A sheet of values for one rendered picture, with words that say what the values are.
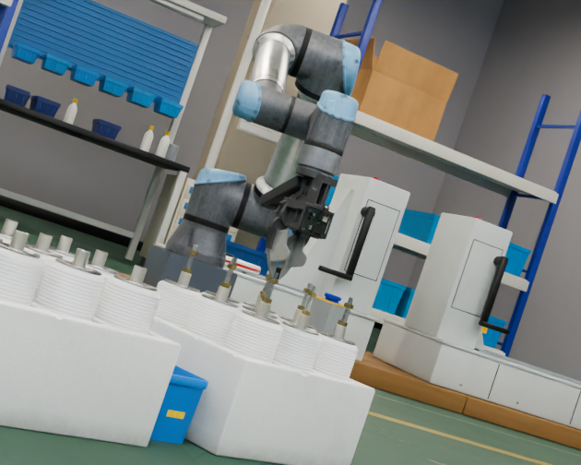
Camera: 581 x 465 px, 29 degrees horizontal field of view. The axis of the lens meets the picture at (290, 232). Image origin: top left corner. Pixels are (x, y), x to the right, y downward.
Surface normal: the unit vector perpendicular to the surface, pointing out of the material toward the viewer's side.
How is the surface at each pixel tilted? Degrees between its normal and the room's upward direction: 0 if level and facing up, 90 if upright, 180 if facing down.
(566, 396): 90
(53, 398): 90
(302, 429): 90
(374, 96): 90
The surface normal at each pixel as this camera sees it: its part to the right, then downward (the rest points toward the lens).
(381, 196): 0.36, 0.10
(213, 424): -0.65, -0.24
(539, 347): -0.87, -0.31
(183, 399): 0.68, 0.25
